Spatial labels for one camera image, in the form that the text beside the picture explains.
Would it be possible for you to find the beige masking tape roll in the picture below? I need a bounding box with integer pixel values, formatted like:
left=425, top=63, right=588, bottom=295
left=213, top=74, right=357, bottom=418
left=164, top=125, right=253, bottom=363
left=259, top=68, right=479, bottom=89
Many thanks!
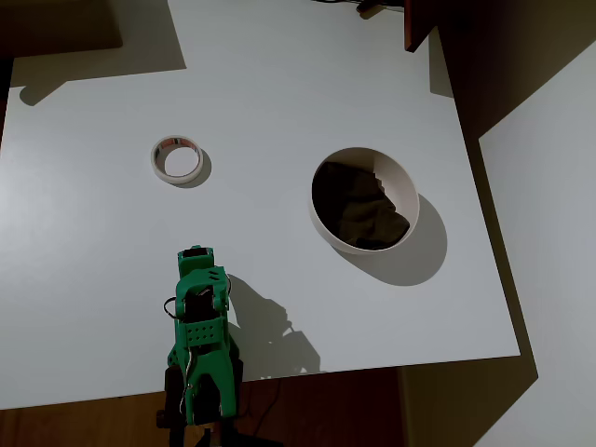
left=150, top=134, right=205, bottom=182

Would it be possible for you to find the small black base clamp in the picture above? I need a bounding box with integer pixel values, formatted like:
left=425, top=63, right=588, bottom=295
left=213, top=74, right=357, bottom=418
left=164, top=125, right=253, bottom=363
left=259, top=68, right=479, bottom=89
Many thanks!
left=231, top=357, right=245, bottom=413

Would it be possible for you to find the black pole clamp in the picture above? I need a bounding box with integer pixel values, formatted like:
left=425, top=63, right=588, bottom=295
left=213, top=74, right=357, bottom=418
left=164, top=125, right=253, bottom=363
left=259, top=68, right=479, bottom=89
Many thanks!
left=156, top=366, right=183, bottom=430

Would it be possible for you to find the dark cloth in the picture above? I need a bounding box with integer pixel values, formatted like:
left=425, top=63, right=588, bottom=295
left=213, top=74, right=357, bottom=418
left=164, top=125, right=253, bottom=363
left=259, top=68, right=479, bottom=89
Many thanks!
left=311, top=160, right=412, bottom=251

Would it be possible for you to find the beige round bowl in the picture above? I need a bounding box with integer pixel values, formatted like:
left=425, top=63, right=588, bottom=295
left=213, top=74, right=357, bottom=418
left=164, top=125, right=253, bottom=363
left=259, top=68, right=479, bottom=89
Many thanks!
left=307, top=146, right=421, bottom=258

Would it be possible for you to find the dark box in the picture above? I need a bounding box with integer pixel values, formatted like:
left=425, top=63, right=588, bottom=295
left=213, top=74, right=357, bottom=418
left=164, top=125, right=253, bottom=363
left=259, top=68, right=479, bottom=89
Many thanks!
left=0, top=0, right=125, bottom=60

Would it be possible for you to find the brown wooden furniture panel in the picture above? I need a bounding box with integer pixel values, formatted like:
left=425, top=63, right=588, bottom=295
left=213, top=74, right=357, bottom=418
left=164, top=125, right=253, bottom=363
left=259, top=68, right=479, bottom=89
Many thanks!
left=403, top=0, right=441, bottom=53

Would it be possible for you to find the thin black floor cable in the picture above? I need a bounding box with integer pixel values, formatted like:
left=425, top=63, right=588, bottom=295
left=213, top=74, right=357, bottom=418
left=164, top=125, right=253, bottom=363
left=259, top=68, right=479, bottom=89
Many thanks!
left=241, top=377, right=283, bottom=423

